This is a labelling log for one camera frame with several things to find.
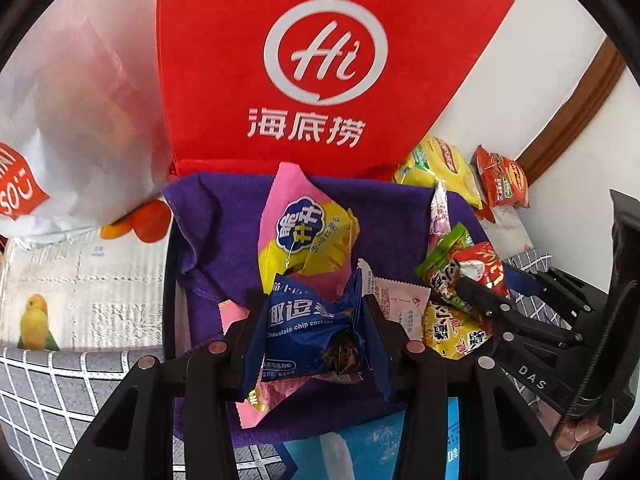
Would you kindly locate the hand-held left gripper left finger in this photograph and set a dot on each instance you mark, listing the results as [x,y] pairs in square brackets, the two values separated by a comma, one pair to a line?
[235,355]

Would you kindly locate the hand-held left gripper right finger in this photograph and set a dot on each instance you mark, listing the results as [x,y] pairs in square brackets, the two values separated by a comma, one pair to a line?
[382,360]

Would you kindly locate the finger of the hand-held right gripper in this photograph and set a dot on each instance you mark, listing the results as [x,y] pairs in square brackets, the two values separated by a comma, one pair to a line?
[500,320]
[550,290]

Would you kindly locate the yellow triangular snack packet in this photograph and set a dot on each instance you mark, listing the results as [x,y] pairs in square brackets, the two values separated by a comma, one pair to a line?
[450,332]

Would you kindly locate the red snack packet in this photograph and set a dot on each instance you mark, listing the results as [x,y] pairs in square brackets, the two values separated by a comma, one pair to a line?
[487,265]

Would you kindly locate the pale pink snowflake snack packet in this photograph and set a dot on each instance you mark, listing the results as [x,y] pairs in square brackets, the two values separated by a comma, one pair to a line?
[400,305]

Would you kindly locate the blue cookie packet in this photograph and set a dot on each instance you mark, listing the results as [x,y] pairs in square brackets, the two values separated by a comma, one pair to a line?
[305,330]

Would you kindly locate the blue tissue pack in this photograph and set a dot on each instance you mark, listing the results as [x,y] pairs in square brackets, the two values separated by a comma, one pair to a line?
[370,445]

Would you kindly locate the green snack packet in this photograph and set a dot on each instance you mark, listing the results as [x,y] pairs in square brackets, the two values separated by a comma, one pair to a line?
[442,255]

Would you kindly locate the long pink candy packet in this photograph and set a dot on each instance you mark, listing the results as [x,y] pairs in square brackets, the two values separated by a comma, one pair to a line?
[440,210]

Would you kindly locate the yellow and pink snack packet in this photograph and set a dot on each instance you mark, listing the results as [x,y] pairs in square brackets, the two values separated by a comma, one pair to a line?
[305,225]

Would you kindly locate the person's right hand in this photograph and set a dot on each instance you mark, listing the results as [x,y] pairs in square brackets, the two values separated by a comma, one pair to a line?
[580,435]

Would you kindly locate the purple towel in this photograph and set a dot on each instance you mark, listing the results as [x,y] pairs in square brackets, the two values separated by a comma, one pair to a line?
[220,240]

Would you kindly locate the orange chips bag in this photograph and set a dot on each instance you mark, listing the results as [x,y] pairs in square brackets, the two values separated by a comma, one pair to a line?
[502,180]

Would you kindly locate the yellow chips bag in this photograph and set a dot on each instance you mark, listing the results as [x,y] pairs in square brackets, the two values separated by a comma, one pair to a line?
[435,165]

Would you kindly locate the grey checked blanket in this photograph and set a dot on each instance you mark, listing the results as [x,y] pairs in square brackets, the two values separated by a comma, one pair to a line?
[50,410]

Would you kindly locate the red paper bag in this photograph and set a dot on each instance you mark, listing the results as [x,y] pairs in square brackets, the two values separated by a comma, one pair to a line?
[210,85]

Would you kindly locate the white plastic shopping bag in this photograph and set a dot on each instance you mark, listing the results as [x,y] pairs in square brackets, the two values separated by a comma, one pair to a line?
[75,135]

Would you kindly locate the brown wooden door frame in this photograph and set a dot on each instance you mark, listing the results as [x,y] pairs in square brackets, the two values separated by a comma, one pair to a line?
[575,115]

